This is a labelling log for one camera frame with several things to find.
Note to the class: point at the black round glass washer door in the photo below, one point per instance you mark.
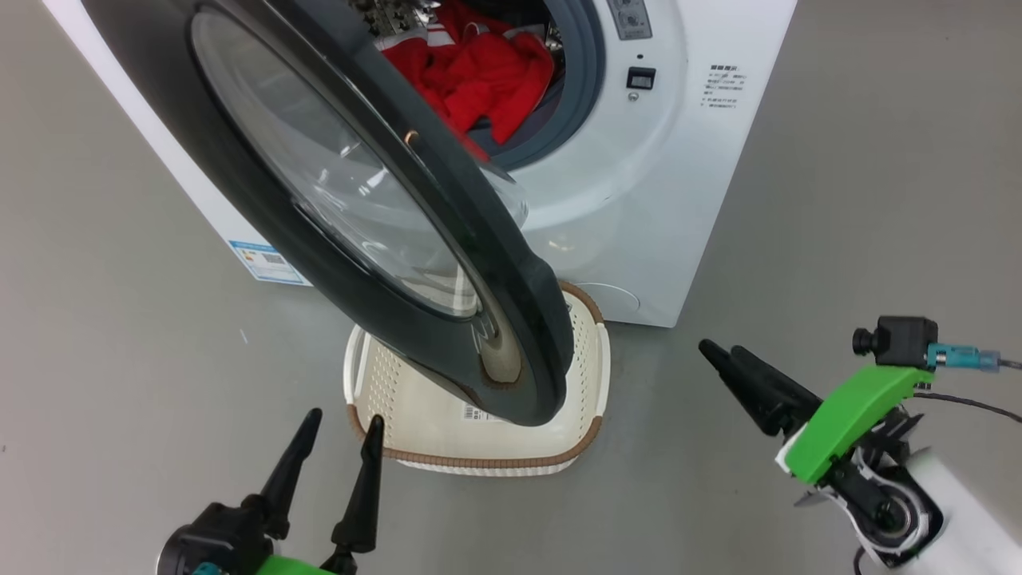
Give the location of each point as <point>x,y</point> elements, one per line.
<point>160,80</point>

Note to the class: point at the red and white sports garment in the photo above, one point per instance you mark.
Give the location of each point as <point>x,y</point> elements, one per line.
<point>487,80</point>

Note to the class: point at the white barcode sticker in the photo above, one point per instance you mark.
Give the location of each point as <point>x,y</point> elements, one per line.
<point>475,414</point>

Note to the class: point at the blue energy label sticker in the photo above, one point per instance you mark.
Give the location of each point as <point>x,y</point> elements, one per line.
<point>267,262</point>

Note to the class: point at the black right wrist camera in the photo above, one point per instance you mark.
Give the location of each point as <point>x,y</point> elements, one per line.
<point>906,339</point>

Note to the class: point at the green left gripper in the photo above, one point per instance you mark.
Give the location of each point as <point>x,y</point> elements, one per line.
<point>287,568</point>

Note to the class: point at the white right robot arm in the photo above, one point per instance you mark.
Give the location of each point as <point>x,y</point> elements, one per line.
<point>974,519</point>

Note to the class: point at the steel washer drum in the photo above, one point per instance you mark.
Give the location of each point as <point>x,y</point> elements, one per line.
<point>383,14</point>

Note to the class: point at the black door lock slot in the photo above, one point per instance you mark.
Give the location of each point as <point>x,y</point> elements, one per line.
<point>641,77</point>

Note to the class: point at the round white filter cover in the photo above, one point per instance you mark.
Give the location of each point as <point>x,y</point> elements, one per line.
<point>615,302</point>

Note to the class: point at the white front-load washing machine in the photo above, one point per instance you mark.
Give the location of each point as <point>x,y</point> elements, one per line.
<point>663,200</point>

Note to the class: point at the cream basket with brown rim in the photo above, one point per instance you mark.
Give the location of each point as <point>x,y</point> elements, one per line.
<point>415,415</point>

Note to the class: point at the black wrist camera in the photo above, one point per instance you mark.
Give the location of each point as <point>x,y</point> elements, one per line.
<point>906,339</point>
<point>215,539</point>

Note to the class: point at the printed text label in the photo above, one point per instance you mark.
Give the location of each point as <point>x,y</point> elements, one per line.
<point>722,88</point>

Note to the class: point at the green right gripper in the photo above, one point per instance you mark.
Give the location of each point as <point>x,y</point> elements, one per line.
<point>854,415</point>

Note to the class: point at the grey warning sticker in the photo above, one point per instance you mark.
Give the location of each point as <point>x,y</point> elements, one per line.
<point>631,16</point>

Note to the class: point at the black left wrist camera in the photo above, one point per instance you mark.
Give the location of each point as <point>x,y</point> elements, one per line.
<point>215,539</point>

